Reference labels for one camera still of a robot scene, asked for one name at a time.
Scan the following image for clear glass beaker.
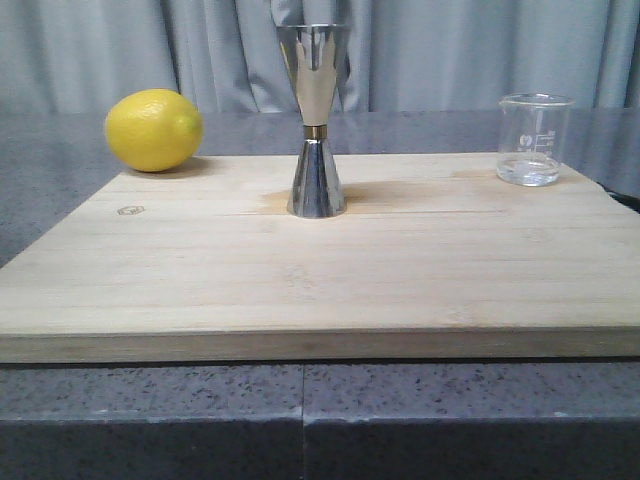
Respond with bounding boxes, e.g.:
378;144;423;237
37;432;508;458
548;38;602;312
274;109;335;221
496;93;574;187

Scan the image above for bamboo cutting board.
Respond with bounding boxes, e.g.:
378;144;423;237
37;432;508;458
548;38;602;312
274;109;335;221
1;153;639;363

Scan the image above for grey curtain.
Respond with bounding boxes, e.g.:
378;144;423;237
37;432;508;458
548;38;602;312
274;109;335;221
1;1;639;114

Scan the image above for steel double jigger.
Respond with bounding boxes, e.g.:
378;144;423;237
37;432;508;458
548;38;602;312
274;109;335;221
276;24;348;219

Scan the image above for black board handle loop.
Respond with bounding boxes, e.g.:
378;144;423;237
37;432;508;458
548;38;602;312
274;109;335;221
601;185;640;213

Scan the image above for yellow lemon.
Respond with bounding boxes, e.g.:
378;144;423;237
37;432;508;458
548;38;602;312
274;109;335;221
104;88;203;172

